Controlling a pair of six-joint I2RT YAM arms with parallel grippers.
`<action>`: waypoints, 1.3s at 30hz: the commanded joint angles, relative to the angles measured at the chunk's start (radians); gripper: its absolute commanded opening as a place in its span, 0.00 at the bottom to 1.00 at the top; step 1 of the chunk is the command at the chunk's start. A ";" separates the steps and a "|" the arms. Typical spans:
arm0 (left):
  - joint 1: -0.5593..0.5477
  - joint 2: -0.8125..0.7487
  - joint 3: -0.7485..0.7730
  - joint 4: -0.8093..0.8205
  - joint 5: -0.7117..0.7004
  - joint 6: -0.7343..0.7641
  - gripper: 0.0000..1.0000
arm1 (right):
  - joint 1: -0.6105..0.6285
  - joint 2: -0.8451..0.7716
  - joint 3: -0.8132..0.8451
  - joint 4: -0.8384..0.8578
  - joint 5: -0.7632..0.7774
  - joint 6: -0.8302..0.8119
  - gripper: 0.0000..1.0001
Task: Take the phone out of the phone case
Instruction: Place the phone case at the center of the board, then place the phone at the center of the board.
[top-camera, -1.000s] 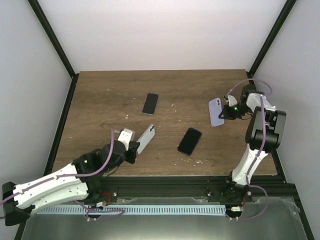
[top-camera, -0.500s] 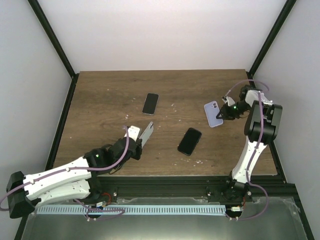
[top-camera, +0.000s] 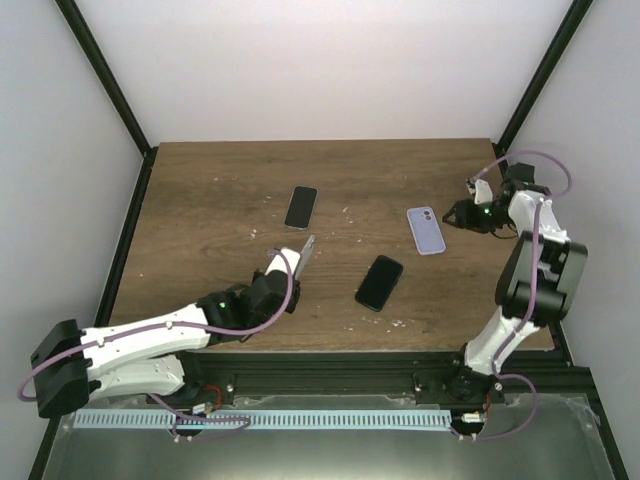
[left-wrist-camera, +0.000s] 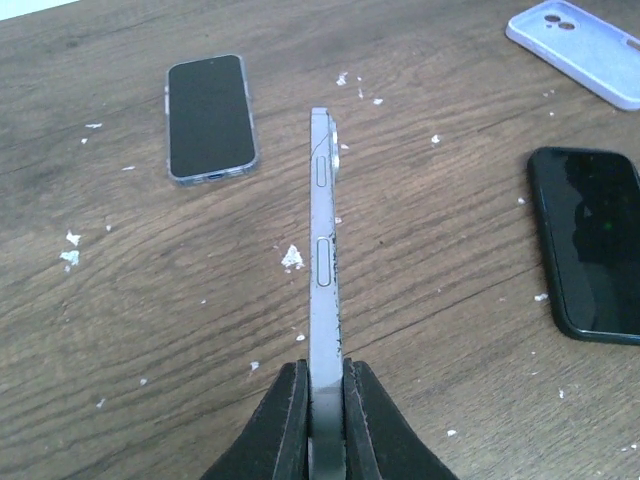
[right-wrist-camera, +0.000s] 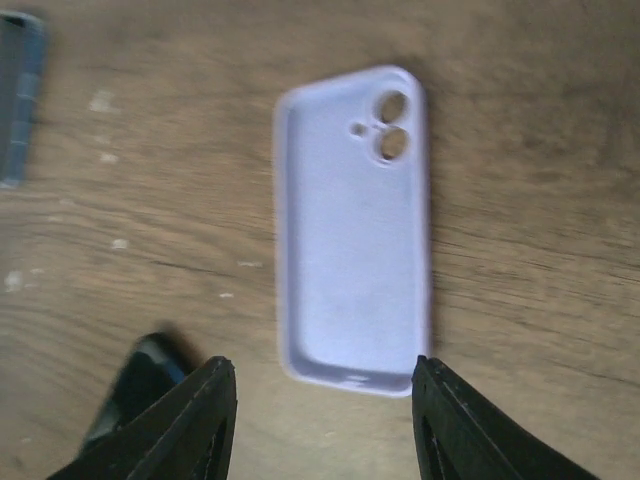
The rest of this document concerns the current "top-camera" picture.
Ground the lilac phone case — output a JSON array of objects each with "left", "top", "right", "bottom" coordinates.
[{"left": 407, "top": 206, "right": 446, "bottom": 256}]

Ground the phone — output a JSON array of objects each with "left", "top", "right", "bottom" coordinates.
[{"left": 294, "top": 235, "right": 315, "bottom": 280}]

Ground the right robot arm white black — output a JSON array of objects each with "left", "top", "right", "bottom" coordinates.
[{"left": 443, "top": 163, "right": 588, "bottom": 403}]

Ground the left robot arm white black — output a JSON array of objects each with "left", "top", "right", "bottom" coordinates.
[{"left": 30, "top": 270, "right": 300, "bottom": 419}]

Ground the black phone front table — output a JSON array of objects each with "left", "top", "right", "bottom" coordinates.
[{"left": 354, "top": 255, "right": 404, "bottom": 312}]

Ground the black phone table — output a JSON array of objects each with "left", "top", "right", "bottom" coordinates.
[
  {"left": 284, "top": 185, "right": 318, "bottom": 230},
  {"left": 354, "top": 255, "right": 404, "bottom": 312}
]

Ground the black phone rear table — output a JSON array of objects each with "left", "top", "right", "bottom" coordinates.
[{"left": 284, "top": 185, "right": 318, "bottom": 230}]

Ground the metal sheet front panel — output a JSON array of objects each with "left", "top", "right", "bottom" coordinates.
[{"left": 32, "top": 393, "right": 627, "bottom": 479}]

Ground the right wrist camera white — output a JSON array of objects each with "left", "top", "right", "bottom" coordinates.
[{"left": 466, "top": 177, "right": 494, "bottom": 205}]

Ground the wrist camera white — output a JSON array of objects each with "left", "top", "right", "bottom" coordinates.
[
  {"left": 265, "top": 247, "right": 301, "bottom": 275},
  {"left": 466, "top": 177, "right": 494, "bottom": 205}
]

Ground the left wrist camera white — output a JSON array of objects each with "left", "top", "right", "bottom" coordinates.
[{"left": 265, "top": 247, "right": 301, "bottom": 275}]

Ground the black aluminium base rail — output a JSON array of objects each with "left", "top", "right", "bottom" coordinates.
[{"left": 65, "top": 351, "right": 594, "bottom": 407}]

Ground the right black frame post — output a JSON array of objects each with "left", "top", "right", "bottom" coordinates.
[{"left": 493, "top": 0, "right": 593, "bottom": 156}]

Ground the black frame post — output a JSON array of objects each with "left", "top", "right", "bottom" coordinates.
[
  {"left": 493, "top": 0, "right": 593, "bottom": 156},
  {"left": 53, "top": 0, "right": 153, "bottom": 160}
]

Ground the light blue slotted cable duct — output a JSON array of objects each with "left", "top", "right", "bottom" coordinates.
[{"left": 72, "top": 409, "right": 452, "bottom": 432}]

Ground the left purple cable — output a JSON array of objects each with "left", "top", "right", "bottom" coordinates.
[{"left": 17, "top": 249, "right": 296, "bottom": 444}]

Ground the left black frame post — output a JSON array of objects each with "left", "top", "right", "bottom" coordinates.
[{"left": 53, "top": 0, "right": 153, "bottom": 160}]

